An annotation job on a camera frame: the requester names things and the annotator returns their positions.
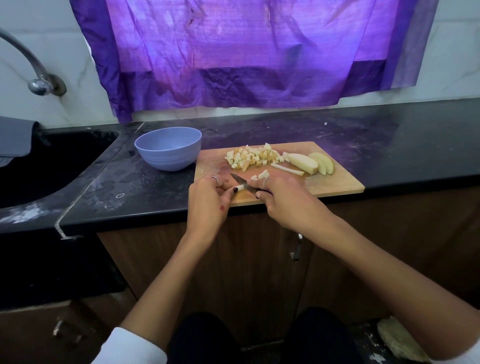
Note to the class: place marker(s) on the person's left hand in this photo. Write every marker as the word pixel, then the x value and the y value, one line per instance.
pixel 206 210

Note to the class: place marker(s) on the person's right hand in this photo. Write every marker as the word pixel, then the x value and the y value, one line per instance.
pixel 292 202

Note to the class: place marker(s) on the potato slice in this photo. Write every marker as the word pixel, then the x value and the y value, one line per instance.
pixel 301 162
pixel 324 163

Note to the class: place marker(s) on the tan potato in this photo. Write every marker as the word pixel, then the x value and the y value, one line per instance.
pixel 259 175

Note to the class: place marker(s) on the pile of diced potato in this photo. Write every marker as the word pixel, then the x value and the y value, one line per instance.
pixel 253 156

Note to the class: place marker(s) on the blue bowl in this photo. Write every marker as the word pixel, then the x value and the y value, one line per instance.
pixel 168 148

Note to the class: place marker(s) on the person's left forearm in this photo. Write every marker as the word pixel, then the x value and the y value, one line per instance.
pixel 165 289

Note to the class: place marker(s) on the person's dark trousers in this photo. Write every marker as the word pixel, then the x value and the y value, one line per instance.
pixel 225 341

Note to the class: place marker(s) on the wooden cutting board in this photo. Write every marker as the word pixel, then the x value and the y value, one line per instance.
pixel 337 184

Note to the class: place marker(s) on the white rubber band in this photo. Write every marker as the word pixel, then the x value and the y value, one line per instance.
pixel 116 196

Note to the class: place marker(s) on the purple cloth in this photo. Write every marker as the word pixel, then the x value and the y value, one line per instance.
pixel 255 52

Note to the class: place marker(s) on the dark sink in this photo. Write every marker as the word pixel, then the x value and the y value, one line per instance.
pixel 49 169

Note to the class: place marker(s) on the plastic bags on floor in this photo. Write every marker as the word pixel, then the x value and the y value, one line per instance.
pixel 401 339

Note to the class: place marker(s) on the grey cloth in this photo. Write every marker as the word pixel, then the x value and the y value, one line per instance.
pixel 15 139

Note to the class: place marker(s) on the metal faucet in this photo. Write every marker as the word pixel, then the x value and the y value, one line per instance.
pixel 41 79

